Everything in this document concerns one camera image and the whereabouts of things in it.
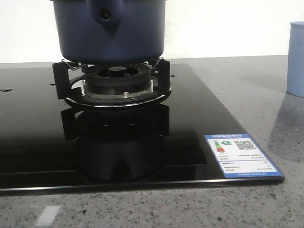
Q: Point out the black glass gas cooktop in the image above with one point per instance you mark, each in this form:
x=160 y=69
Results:
x=46 y=145

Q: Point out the light blue ribbed cup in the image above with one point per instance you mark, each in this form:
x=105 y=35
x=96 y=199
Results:
x=295 y=72

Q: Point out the black round gas burner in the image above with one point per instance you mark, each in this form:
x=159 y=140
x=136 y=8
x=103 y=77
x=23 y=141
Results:
x=134 y=78

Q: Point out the dark blue cooking pot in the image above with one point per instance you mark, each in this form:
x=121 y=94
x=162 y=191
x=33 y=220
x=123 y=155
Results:
x=110 y=31

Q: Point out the black pot support grate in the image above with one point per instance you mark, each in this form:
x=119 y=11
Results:
x=69 y=81

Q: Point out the blue energy label sticker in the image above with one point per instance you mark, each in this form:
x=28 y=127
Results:
x=239 y=156

